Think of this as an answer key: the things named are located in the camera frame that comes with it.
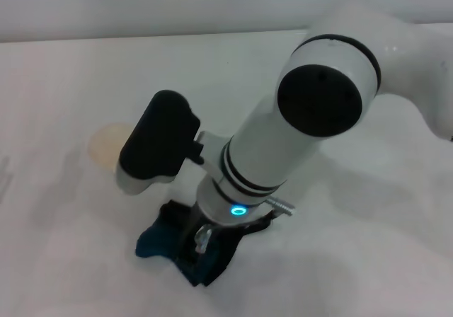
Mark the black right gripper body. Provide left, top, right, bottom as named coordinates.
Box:
left=182, top=203, right=248, bottom=265

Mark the blue rag with black trim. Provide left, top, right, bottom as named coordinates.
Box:
left=136, top=199, right=274, bottom=288

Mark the white paper cup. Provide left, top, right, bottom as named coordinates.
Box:
left=88, top=122, right=129, bottom=173

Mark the silver threaded bolt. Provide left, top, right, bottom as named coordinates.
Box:
left=264, top=198, right=295, bottom=219

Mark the clear cable plug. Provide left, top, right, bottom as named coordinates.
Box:
left=193, top=224, right=213, bottom=254

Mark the black and white wrist camera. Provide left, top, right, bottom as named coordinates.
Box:
left=118, top=89, right=203, bottom=195

